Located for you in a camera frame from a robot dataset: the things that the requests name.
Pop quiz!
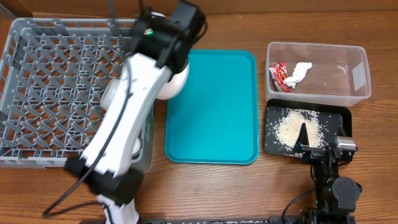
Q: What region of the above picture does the small white bowl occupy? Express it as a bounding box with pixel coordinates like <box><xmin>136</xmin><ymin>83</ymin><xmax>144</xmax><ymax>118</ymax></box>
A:
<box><xmin>100</xmin><ymin>78</ymin><xmax>120</xmax><ymax>111</ymax></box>

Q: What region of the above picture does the white cup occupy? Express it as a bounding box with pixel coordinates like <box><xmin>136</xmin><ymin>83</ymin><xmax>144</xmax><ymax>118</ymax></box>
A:
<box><xmin>131</xmin><ymin>138</ymin><xmax>141</xmax><ymax>160</ymax></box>

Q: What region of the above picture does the grey dishwasher rack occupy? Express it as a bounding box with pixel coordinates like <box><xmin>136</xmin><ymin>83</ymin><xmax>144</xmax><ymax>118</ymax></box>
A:
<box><xmin>0</xmin><ymin>17</ymin><xmax>156</xmax><ymax>171</ymax></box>

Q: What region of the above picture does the teal serving tray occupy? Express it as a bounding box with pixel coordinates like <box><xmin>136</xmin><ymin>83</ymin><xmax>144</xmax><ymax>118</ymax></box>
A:
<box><xmin>164</xmin><ymin>50</ymin><xmax>259</xmax><ymax>165</ymax></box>

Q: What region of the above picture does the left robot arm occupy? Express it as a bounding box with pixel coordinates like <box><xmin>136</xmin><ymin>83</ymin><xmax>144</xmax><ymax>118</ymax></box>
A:
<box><xmin>65</xmin><ymin>1</ymin><xmax>208</xmax><ymax>223</ymax></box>

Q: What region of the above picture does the large white plate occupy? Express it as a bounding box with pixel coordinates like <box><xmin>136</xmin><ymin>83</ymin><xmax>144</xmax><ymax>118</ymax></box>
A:
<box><xmin>157</xmin><ymin>63</ymin><xmax>190</xmax><ymax>100</ymax></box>

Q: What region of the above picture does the clear plastic waste bin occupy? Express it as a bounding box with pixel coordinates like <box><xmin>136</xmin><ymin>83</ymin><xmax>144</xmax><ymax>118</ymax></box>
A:
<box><xmin>265</xmin><ymin>42</ymin><xmax>371</xmax><ymax>106</ymax></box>

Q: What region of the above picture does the spilled rice pile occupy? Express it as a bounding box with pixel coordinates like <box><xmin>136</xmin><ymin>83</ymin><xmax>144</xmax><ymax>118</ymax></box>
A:
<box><xmin>266</xmin><ymin>108</ymin><xmax>325</xmax><ymax>152</ymax></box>

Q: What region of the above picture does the white napkin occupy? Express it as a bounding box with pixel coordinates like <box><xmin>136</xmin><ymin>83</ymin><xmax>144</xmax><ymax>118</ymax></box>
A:
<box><xmin>283</xmin><ymin>62</ymin><xmax>312</xmax><ymax>88</ymax></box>

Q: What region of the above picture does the black waste tray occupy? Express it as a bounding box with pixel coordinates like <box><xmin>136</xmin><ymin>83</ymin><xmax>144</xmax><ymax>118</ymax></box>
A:
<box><xmin>264</xmin><ymin>99</ymin><xmax>352</xmax><ymax>158</ymax></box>

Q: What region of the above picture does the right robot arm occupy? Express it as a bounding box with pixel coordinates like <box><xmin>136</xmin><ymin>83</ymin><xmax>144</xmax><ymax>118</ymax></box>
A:
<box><xmin>280</xmin><ymin>124</ymin><xmax>363</xmax><ymax>223</ymax></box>

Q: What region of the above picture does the red snack wrapper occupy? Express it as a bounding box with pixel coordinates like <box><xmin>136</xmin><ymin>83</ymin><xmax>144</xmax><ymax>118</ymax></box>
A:
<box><xmin>269</xmin><ymin>62</ymin><xmax>290</xmax><ymax>93</ymax></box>

